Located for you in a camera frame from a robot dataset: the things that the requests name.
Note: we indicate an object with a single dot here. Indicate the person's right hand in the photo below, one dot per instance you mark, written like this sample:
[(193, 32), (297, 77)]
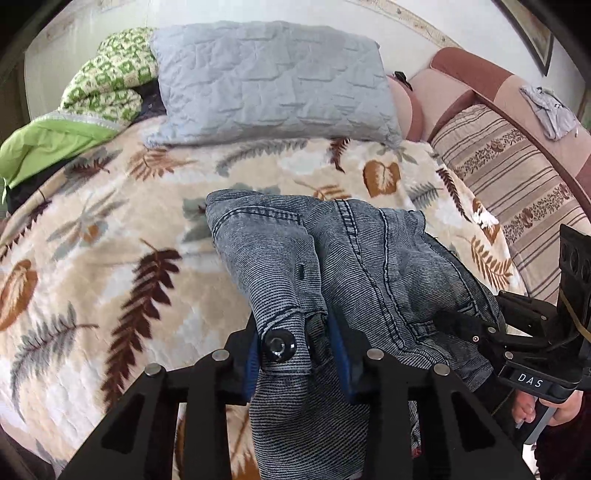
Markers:
[(524, 410)]

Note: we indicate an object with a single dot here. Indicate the grey denim pants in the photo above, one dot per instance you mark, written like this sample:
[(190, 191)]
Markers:
[(369, 258)]

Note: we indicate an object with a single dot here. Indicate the person's right forearm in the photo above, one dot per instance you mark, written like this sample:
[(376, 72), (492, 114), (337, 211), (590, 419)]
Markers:
[(568, 457)]

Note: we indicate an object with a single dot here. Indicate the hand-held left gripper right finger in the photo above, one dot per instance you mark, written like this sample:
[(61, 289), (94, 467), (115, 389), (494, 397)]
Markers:
[(341, 364)]

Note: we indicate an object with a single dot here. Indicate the striped floral cushion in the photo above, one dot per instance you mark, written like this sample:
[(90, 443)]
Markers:
[(521, 175)]

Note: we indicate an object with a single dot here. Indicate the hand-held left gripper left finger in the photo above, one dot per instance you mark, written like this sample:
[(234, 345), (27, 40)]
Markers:
[(249, 369)]

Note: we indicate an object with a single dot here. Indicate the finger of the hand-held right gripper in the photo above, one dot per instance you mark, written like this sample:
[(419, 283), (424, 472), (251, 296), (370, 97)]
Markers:
[(471, 330), (531, 318)]

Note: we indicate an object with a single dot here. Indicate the grey cloth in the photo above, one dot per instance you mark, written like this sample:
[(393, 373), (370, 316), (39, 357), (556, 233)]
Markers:
[(549, 113)]

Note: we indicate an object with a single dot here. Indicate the green patterned quilt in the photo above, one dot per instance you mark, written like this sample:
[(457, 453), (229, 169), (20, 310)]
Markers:
[(106, 83)]

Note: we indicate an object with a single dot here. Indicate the leaf-print fleece blanket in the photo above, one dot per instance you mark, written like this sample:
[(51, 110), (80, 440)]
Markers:
[(138, 221)]

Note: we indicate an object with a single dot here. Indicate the small black object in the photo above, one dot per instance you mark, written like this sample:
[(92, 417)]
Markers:
[(401, 78)]

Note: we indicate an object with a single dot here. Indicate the grey quilted pillow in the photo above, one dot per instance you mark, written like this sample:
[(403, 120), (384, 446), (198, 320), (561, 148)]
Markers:
[(277, 83)]

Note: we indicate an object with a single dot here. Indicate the framed wall picture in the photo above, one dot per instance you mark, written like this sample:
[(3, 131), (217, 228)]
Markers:
[(538, 44)]

